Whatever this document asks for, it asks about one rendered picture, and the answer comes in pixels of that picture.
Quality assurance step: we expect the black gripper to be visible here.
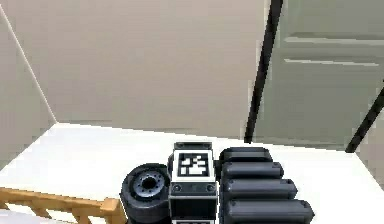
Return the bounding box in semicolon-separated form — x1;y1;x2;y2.
120;162;173;224

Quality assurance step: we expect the light wooden slatted furniture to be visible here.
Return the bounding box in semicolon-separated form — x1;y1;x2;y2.
0;187;128;224

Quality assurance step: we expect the pale grey-green room door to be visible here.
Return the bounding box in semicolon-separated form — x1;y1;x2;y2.
243;0;384;154

